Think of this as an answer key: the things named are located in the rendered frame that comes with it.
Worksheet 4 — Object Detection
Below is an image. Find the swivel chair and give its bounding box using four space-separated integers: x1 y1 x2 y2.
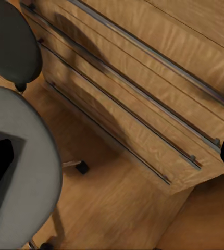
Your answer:
0 0 89 250

